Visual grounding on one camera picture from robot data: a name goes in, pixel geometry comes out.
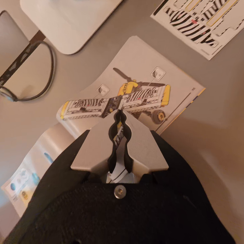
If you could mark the zebra pattern sticker sheet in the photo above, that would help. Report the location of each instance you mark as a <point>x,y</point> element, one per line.
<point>183,22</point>

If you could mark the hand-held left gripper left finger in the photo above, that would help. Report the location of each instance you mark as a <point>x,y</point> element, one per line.
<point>93,150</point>

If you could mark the lego instruction booklet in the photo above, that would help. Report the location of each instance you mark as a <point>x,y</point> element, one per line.
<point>133,62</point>

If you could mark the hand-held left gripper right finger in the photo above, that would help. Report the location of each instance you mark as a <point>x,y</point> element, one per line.
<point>146,150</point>

